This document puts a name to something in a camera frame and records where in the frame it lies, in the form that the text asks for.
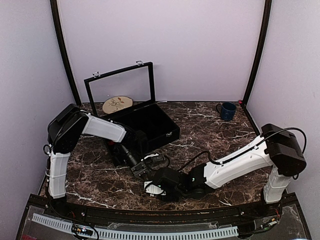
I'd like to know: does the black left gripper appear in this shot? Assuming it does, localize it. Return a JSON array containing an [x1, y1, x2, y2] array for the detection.
[[116, 143, 151, 181]]

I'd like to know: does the black glass-lid display case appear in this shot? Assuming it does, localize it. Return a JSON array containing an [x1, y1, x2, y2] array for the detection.
[[84, 62, 180, 156]]

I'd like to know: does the red white sock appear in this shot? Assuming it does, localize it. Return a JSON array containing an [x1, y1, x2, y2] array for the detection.
[[107, 141, 115, 146]]

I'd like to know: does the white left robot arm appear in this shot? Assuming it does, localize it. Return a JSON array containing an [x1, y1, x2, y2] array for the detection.
[[42, 103, 151, 218]]

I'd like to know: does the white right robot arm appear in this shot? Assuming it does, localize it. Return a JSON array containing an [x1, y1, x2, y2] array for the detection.
[[144, 123, 307, 217]]

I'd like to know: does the round beige decorated plate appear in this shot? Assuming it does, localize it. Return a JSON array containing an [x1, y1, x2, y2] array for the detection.
[[102, 96, 133, 114]]

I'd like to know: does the dark blue mug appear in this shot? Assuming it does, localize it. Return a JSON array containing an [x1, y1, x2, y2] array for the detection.
[[215, 102, 237, 122]]

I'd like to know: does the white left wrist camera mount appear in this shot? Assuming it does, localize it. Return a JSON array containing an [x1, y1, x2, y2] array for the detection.
[[141, 153, 164, 163]]

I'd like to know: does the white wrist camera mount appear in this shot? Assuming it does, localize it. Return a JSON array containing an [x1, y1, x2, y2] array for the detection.
[[143, 181, 166, 197], [141, 153, 164, 163]]

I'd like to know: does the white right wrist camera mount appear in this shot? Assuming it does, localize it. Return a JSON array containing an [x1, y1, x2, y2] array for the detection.
[[143, 181, 166, 197]]

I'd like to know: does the white slotted cable duct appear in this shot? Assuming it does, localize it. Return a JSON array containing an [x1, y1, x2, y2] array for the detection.
[[30, 213, 239, 240]]

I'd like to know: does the black curved front rail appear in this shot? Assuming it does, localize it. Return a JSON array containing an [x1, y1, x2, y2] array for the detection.
[[24, 192, 301, 226]]

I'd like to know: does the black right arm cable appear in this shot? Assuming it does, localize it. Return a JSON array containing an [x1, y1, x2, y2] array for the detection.
[[178, 127, 308, 180]]

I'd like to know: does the left black frame post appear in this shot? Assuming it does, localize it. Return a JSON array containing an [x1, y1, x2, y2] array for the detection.
[[49, 0, 82, 106]]

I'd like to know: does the black frame post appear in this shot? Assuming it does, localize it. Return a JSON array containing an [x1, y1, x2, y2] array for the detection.
[[242, 0, 273, 106], [49, 0, 82, 106]]

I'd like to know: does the right black frame post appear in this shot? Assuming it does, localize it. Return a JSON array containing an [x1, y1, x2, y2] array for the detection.
[[242, 0, 273, 106]]

